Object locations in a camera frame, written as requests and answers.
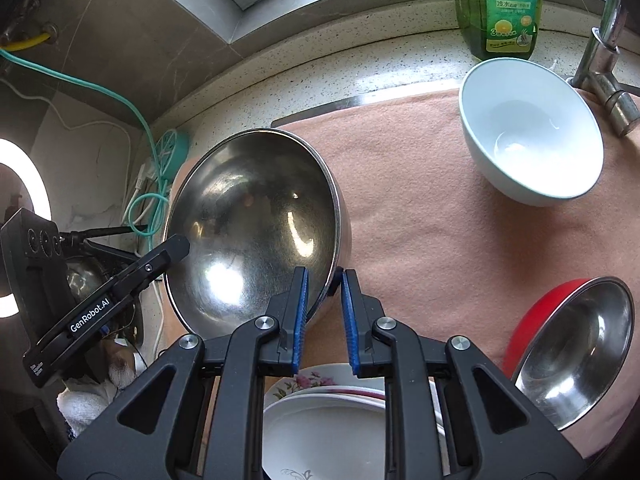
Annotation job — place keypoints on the person's left hand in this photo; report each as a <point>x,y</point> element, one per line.
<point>85,400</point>

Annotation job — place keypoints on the red-sided steel bowl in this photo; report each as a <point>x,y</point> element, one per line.
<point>575,350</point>

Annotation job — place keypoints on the teal power strip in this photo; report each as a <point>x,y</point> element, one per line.
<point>177,147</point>

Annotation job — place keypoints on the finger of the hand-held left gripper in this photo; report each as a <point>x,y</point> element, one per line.
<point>155,262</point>

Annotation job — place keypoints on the large pink floral plate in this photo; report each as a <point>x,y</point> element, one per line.
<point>312,376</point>

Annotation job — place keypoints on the white ceramic bowl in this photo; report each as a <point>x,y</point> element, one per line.
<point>525,125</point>

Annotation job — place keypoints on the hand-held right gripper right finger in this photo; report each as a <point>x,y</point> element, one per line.
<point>350,325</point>

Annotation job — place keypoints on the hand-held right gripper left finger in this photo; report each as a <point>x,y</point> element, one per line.
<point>300,320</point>

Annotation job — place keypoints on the steel kitchen faucet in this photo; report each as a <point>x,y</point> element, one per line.
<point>607,35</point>

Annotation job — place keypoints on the black tripod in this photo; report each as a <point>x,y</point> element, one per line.
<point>100,232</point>

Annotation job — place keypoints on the green dish soap bottle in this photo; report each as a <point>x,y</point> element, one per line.
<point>500,10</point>

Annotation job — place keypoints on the large steel bowl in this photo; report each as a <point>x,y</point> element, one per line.
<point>250,210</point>

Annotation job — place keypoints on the steel pot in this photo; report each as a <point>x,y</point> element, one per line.
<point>82,280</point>

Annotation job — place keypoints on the white deep plate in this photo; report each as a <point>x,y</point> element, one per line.
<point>325,435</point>

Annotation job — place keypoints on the pink towel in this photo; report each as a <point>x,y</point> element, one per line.
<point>425,235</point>

